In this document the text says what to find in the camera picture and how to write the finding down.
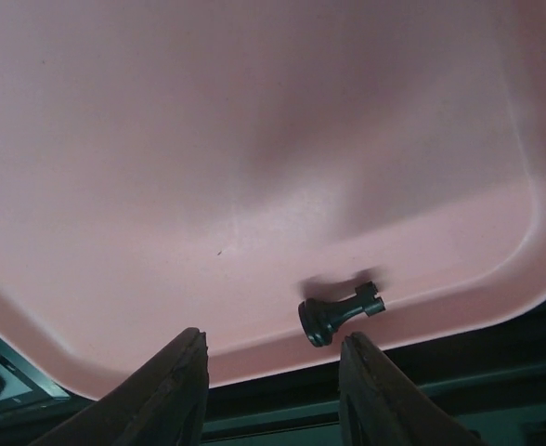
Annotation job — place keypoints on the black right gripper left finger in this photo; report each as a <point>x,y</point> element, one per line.
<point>162,403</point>

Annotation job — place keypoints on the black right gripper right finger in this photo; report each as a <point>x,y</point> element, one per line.
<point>379,405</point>

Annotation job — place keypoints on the black white chess board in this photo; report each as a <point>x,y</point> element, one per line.
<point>23,386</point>

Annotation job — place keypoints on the pink tray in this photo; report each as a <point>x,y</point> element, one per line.
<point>211,164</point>

